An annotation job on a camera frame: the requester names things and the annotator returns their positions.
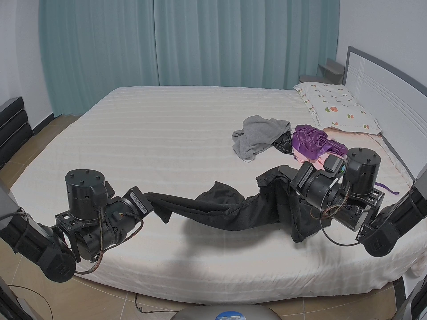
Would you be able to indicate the pink garment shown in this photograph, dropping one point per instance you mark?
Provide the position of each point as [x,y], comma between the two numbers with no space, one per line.
[310,160]

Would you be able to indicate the black patterned garment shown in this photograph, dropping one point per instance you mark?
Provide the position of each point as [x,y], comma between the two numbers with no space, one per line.
[283,145]

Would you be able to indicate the blue-green curtain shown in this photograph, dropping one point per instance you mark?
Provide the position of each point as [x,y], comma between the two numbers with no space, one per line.
[250,28]
[100,45]

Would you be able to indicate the purple satin garment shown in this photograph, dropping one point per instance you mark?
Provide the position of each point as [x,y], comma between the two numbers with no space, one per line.
[310,140]

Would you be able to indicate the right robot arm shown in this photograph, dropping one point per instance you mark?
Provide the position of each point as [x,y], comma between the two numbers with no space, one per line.
[363,172]

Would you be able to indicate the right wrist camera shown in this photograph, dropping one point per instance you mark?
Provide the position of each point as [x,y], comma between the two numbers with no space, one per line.
[333,165]

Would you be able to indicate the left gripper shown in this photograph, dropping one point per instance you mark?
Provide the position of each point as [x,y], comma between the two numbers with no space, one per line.
[130,208]

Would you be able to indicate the grey bedside table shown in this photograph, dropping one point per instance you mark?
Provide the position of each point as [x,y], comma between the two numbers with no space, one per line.
[328,68]

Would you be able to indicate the bed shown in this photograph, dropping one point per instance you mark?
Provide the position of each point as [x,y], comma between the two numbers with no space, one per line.
[166,128]

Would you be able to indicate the black T-shirt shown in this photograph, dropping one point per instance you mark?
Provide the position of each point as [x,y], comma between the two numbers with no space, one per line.
[233,212]

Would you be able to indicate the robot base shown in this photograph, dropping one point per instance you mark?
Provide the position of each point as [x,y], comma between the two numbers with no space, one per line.
[200,313]

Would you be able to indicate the white printed pillow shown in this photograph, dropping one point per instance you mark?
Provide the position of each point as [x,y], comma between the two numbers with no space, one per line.
[333,105]

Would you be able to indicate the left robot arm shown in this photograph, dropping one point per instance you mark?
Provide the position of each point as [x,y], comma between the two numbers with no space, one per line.
[86,192]

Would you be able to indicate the grey garment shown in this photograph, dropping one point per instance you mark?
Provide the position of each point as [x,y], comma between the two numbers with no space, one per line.
[257,135]

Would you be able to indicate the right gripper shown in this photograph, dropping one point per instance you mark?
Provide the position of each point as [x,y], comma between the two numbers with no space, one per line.
[320,188]

